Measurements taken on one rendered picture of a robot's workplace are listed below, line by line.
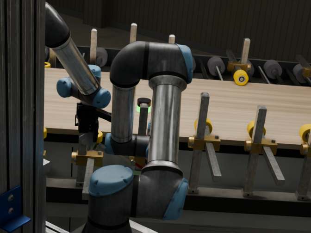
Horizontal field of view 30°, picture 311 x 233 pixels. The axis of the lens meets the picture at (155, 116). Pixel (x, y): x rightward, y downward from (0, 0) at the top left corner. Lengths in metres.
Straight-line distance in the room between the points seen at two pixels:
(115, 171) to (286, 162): 1.44
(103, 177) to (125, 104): 0.37
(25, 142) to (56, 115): 1.35
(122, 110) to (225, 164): 1.06
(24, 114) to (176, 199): 0.45
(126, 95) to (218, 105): 1.31
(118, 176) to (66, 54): 0.57
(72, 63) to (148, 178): 0.59
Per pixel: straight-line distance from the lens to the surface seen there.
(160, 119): 1.64
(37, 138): 1.48
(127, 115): 1.89
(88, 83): 2.07
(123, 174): 1.56
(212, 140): 2.51
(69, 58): 1.98
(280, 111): 3.12
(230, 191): 2.69
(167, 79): 1.69
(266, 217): 2.78
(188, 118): 2.87
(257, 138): 2.54
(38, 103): 1.44
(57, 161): 2.81
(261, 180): 2.90
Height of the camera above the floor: 2.04
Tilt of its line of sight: 24 degrees down
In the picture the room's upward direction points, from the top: 6 degrees clockwise
